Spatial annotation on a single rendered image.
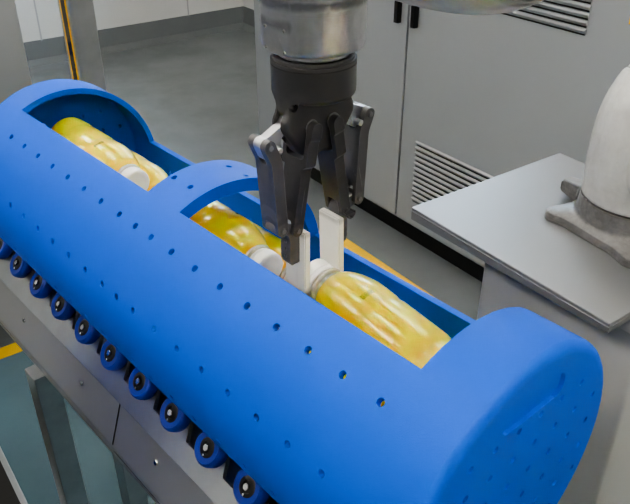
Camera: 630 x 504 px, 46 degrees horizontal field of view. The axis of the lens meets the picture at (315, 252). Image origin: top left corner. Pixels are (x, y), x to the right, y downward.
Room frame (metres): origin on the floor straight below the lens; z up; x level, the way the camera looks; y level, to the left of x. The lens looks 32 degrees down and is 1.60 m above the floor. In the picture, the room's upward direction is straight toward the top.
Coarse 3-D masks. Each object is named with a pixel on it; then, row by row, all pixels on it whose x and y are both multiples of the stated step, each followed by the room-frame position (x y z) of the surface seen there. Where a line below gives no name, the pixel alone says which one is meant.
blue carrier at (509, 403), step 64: (0, 128) 0.98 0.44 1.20; (128, 128) 1.16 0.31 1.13; (0, 192) 0.90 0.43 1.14; (64, 192) 0.80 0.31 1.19; (128, 192) 0.75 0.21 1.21; (192, 192) 0.72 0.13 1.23; (64, 256) 0.75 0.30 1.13; (128, 256) 0.67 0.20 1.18; (192, 256) 0.63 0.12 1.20; (128, 320) 0.63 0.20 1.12; (192, 320) 0.57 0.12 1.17; (256, 320) 0.53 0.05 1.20; (320, 320) 0.51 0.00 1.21; (448, 320) 0.66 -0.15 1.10; (512, 320) 0.49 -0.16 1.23; (192, 384) 0.54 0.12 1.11; (256, 384) 0.49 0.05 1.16; (320, 384) 0.46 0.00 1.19; (384, 384) 0.43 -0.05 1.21; (448, 384) 0.42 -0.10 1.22; (512, 384) 0.41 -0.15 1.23; (576, 384) 0.48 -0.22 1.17; (256, 448) 0.47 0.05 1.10; (320, 448) 0.42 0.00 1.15; (384, 448) 0.39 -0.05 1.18; (448, 448) 0.38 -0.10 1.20; (512, 448) 0.42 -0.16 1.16; (576, 448) 0.50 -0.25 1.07
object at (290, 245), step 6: (288, 222) 0.60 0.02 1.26; (270, 228) 0.59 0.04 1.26; (288, 228) 0.60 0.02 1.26; (288, 234) 0.60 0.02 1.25; (282, 240) 0.61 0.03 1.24; (288, 240) 0.60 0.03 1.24; (294, 240) 0.60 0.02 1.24; (282, 246) 0.61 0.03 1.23; (288, 246) 0.60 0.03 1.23; (294, 246) 0.60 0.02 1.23; (282, 252) 0.61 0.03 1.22; (288, 252) 0.60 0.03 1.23; (294, 252) 0.60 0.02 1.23; (282, 258) 0.61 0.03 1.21; (288, 258) 0.60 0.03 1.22; (294, 258) 0.60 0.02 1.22
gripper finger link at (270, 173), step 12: (252, 144) 0.59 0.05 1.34; (264, 144) 0.58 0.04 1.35; (264, 156) 0.58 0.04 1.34; (276, 156) 0.58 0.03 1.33; (264, 168) 0.59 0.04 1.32; (276, 168) 0.58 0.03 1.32; (264, 180) 0.59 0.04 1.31; (276, 180) 0.58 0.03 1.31; (264, 192) 0.59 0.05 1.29; (276, 192) 0.58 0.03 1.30; (264, 204) 0.59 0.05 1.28; (276, 204) 0.58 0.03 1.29; (264, 216) 0.60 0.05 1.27; (276, 216) 0.58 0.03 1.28; (276, 228) 0.58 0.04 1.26
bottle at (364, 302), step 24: (312, 288) 0.60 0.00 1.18; (336, 288) 0.58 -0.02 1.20; (360, 288) 0.57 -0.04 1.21; (384, 288) 0.58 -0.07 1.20; (336, 312) 0.56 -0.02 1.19; (360, 312) 0.55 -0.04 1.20; (384, 312) 0.54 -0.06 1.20; (408, 312) 0.54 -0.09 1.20; (384, 336) 0.52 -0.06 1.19; (408, 336) 0.51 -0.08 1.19; (432, 336) 0.51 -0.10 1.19; (408, 360) 0.49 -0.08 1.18
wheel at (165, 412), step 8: (168, 400) 0.67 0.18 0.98; (168, 408) 0.66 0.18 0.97; (176, 408) 0.65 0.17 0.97; (160, 416) 0.66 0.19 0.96; (168, 416) 0.65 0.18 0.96; (176, 416) 0.64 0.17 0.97; (184, 416) 0.64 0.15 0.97; (168, 424) 0.64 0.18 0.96; (176, 424) 0.64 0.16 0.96; (184, 424) 0.64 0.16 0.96; (176, 432) 0.64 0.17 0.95
